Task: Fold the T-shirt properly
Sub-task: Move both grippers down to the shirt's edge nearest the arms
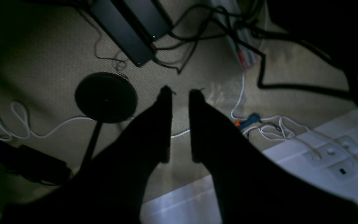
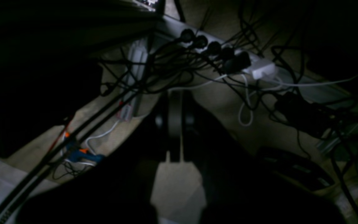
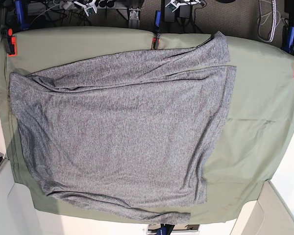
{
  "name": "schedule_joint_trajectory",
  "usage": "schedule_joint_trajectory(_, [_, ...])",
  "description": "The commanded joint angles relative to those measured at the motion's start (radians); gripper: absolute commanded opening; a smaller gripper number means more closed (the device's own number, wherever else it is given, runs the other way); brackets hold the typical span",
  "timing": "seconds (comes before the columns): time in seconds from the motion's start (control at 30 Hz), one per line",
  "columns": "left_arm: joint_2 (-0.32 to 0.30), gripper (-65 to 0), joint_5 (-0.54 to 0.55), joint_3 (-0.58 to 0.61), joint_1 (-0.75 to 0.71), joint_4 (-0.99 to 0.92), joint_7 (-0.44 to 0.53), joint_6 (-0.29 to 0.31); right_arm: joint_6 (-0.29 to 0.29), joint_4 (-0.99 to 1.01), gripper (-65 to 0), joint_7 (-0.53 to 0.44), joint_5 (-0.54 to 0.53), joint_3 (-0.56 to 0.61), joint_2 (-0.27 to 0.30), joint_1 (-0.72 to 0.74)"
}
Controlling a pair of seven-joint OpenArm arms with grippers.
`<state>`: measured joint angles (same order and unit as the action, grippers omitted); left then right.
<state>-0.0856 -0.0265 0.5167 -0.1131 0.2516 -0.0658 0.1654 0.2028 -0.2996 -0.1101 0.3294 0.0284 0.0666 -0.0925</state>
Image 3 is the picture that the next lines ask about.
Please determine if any blue clamp handle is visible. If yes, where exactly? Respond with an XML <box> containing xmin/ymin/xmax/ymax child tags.
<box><xmin>14</xmin><ymin>0</ymin><xmax>29</xmax><ymax>31</ymax></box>
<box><xmin>282</xmin><ymin>26</ymin><xmax>294</xmax><ymax>53</ymax></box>
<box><xmin>154</xmin><ymin>10</ymin><xmax>161</xmax><ymax>34</ymax></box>

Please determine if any orange black clamp left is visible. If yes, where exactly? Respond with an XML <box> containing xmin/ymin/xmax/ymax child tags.
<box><xmin>1</xmin><ymin>28</ymin><xmax>17</xmax><ymax>57</ymax></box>

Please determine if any orange black clamp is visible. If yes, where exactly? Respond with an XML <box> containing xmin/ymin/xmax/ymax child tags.
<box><xmin>151</xmin><ymin>33</ymin><xmax>161</xmax><ymax>50</ymax></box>
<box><xmin>157</xmin><ymin>224</ymin><xmax>175</xmax><ymax>235</ymax></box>
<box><xmin>1</xmin><ymin>28</ymin><xmax>17</xmax><ymax>57</ymax></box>

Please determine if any braided white cable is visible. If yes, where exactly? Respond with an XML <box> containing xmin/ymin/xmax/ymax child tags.
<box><xmin>268</xmin><ymin>0</ymin><xmax>278</xmax><ymax>44</ymax></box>

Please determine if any green table cloth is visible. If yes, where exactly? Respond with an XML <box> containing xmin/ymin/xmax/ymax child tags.
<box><xmin>0</xmin><ymin>26</ymin><xmax>294</xmax><ymax>224</ymax></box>

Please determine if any metal table bracket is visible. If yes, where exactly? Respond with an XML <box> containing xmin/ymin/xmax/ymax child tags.
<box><xmin>128</xmin><ymin>8</ymin><xmax>140</xmax><ymax>29</ymax></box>

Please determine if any orange black clamp bottom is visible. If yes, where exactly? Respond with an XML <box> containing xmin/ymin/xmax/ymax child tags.
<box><xmin>157</xmin><ymin>224</ymin><xmax>175</xmax><ymax>235</ymax></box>

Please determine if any blue clamp handle left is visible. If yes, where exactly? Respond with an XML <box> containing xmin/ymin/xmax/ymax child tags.
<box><xmin>14</xmin><ymin>0</ymin><xmax>29</xmax><ymax>31</ymax></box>

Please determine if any orange black clamp centre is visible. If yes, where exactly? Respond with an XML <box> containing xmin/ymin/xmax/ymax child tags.
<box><xmin>151</xmin><ymin>33</ymin><xmax>161</xmax><ymax>50</ymax></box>

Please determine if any grey long-sleeve T-shirt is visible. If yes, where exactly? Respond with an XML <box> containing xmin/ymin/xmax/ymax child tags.
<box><xmin>9</xmin><ymin>32</ymin><xmax>236</xmax><ymax>224</ymax></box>

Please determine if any blue clamp handle right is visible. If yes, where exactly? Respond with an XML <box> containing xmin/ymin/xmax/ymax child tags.
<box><xmin>282</xmin><ymin>26</ymin><xmax>294</xmax><ymax>53</ymax></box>

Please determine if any white power strip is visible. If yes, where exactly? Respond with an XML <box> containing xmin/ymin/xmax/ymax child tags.
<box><xmin>52</xmin><ymin>0</ymin><xmax>74</xmax><ymax>10</ymax></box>

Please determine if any blue clamp handle centre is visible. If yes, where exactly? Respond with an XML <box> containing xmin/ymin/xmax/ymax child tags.
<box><xmin>154</xmin><ymin>10</ymin><xmax>161</xmax><ymax>34</ymax></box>

